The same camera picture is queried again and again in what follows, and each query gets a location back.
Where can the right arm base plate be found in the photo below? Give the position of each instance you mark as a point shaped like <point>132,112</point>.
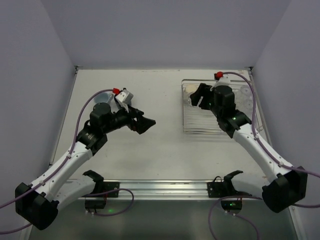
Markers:
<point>223,187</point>

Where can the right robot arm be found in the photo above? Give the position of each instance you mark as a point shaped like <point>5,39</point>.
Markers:
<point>287,184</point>

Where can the light blue mug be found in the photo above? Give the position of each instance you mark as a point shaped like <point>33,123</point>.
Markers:
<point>103,97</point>

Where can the aluminium mounting rail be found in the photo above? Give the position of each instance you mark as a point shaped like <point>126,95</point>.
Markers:
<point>162,188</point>

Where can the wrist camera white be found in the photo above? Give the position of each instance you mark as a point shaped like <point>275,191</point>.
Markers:
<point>221,79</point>
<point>124,99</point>

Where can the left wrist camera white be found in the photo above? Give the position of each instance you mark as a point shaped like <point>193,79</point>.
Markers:
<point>124,99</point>

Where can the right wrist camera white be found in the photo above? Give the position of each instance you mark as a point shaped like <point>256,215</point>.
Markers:
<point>221,79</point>

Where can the right controller box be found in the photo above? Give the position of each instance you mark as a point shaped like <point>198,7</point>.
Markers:
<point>232,206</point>

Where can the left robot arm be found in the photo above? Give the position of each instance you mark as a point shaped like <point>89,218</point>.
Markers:
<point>40,201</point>

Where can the controller box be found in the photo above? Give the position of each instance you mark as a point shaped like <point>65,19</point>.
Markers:
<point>232,206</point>
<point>94,205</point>

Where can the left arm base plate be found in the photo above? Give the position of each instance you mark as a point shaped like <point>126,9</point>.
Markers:
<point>102,188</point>

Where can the left controller box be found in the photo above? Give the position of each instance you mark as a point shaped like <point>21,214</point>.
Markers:
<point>94,205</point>

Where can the wire dish rack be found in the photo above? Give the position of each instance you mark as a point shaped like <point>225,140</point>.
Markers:
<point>225,118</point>

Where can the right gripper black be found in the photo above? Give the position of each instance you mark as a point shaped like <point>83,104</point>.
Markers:
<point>203,97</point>

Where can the cream ceramic cup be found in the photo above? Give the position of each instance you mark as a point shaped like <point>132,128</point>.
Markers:
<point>191,88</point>

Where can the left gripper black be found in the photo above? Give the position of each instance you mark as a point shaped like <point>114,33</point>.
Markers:
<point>135,120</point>

